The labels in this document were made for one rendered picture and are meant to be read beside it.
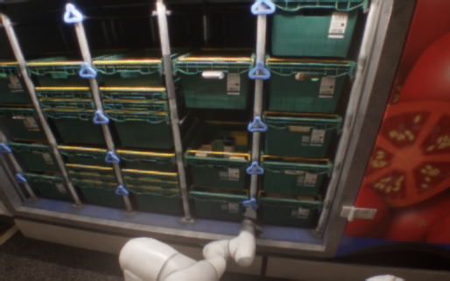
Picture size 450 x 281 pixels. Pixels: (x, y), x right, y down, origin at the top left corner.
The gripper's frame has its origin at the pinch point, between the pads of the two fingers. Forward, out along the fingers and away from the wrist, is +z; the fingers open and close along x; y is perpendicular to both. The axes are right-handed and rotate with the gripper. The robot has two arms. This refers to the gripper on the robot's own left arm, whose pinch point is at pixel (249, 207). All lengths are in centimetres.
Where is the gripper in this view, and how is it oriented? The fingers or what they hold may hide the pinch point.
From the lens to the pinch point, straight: 150.2
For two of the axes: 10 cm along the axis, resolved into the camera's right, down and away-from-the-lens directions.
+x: -3.5, 8.0, 4.9
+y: -9.2, -3.8, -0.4
